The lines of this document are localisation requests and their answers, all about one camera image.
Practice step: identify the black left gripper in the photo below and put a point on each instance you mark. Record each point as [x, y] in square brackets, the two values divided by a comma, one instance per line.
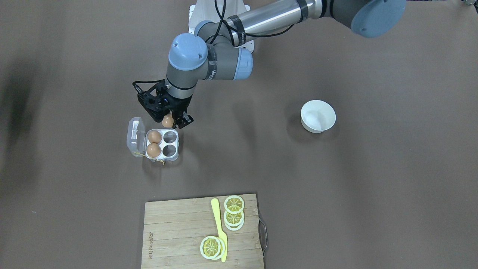
[178, 105]

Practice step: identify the brown egg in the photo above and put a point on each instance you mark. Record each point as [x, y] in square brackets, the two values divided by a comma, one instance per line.
[154, 137]
[153, 150]
[168, 123]

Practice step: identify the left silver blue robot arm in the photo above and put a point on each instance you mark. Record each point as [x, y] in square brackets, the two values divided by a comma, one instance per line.
[214, 51]

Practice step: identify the clear plastic egg box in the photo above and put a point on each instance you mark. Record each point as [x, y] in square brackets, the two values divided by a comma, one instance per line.
[137, 141]

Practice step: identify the yellow plastic knife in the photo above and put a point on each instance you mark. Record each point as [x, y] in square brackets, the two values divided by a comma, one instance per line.
[215, 205]

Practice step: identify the wooden cutting board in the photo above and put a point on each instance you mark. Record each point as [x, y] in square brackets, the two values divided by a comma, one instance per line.
[173, 231]

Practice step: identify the white bowl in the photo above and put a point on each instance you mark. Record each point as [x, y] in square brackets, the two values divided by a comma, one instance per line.
[317, 116]

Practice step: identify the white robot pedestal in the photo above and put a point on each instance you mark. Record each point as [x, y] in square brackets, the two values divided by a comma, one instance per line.
[198, 15]

